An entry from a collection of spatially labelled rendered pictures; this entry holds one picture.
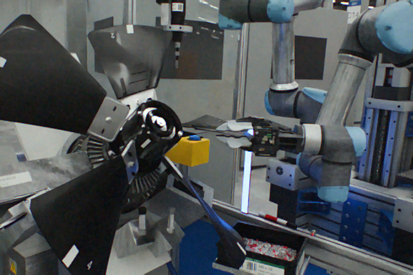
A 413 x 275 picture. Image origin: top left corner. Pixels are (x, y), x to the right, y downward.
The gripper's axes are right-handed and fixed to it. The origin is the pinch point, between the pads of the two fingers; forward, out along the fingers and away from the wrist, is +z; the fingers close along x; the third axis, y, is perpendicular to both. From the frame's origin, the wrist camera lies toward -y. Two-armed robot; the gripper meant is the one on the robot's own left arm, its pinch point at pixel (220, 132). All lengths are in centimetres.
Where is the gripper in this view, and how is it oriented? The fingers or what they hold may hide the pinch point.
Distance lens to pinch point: 98.1
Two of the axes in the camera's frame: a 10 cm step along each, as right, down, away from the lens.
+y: -0.6, 3.0, -9.5
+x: -0.4, 9.5, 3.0
